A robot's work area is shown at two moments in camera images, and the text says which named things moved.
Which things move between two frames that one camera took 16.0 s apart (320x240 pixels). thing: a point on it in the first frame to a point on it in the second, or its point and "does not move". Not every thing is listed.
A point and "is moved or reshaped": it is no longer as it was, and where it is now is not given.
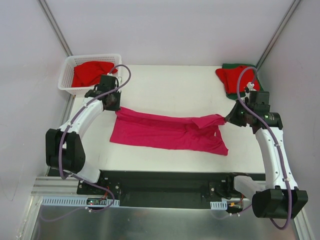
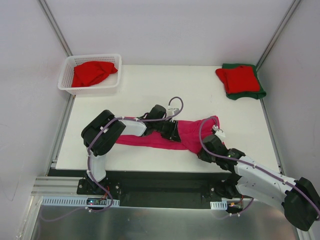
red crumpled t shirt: x=89 y=74 does not move
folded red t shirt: x=229 y=76 does not move
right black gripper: x=235 y=116 to x=204 y=153
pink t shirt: x=195 y=133 is moved or reshaped
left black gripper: x=113 y=103 to x=173 y=130
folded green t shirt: x=235 y=96 does not move
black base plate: x=164 y=188 does not move
